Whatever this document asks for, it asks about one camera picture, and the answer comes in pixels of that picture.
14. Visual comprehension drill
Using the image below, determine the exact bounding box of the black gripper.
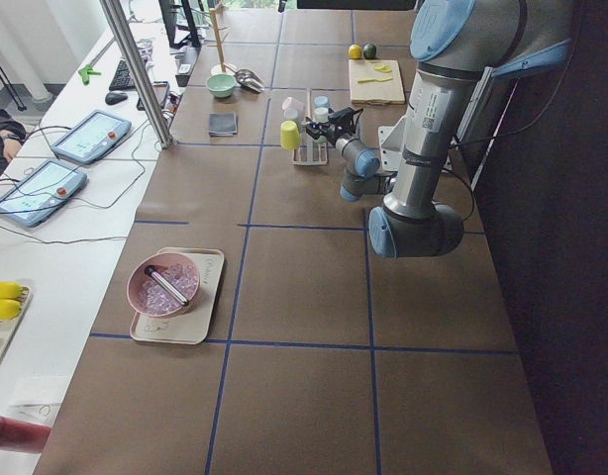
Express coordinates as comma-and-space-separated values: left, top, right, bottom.
305, 107, 358, 145

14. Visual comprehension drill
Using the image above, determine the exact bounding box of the pink cup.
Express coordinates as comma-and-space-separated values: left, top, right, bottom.
281, 96, 306, 116

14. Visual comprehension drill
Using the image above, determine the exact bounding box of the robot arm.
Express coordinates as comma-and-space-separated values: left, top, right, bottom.
368, 1, 573, 258

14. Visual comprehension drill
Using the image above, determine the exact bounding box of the white cup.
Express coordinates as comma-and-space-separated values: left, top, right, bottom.
313, 107, 329, 124

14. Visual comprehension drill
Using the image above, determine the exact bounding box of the light blue cup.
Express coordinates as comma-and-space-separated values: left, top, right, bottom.
313, 95, 331, 109

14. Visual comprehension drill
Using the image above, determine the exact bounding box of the yellow cup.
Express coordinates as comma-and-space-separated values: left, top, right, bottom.
280, 120, 301, 151

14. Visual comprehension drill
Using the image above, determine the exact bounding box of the wooden cutting board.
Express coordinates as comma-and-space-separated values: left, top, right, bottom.
348, 59, 405, 105

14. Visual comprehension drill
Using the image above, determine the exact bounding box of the yellow plastic knife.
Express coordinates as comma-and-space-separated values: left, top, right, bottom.
355, 76, 394, 84

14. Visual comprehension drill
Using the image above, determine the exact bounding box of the lemon slice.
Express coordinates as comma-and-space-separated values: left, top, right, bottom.
372, 63, 389, 72

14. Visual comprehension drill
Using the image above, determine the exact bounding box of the yellow lemon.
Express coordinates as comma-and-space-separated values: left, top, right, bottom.
348, 44, 362, 60

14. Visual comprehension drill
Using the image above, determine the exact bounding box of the green avocado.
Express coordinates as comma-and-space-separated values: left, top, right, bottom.
362, 44, 377, 59

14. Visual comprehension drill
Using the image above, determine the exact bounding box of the metal scoop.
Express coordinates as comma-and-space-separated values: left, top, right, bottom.
234, 68, 264, 94

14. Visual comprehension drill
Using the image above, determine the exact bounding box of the grey folded cloth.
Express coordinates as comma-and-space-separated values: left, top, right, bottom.
208, 112, 238, 137

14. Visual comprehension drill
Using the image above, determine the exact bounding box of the green bowl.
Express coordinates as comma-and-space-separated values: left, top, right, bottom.
206, 73, 237, 99

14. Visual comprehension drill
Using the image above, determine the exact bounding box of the wooden mug tree stand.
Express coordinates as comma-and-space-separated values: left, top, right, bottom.
209, 4, 237, 75

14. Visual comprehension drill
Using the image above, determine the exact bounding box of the pink bowl with ice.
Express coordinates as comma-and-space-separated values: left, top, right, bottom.
126, 252, 200, 318

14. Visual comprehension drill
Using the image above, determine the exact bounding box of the beige serving tray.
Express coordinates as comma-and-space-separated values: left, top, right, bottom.
127, 247, 225, 344

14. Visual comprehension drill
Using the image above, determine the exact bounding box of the upper teach pendant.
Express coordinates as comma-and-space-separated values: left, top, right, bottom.
51, 110, 132, 165

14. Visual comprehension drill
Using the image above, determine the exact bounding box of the teach pendant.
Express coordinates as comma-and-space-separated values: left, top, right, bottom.
0, 159, 88, 228
51, 110, 132, 165

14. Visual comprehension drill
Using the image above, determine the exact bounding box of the lower teach pendant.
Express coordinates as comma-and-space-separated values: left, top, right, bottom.
0, 159, 88, 228

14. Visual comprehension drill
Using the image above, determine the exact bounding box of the white wire cup holder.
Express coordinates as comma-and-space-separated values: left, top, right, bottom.
292, 88, 329, 166

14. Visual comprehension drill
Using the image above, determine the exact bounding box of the aluminium frame post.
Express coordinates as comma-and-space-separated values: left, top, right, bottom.
100, 0, 173, 149

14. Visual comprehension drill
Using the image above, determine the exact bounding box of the metal ice scoop handle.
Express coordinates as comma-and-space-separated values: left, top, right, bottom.
144, 265, 190, 307

